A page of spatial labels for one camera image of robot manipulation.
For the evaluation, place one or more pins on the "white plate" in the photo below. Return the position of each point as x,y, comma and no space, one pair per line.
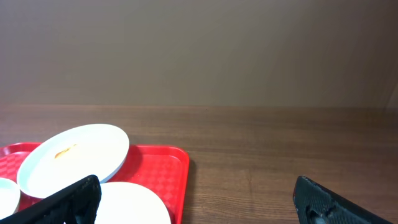
62,160
10,197
124,202

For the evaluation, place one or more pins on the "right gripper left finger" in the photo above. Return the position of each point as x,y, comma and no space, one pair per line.
76,204

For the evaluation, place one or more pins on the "red plastic tray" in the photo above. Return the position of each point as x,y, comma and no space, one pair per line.
162,169

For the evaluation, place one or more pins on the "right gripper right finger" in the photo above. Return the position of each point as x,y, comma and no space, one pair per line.
316,204

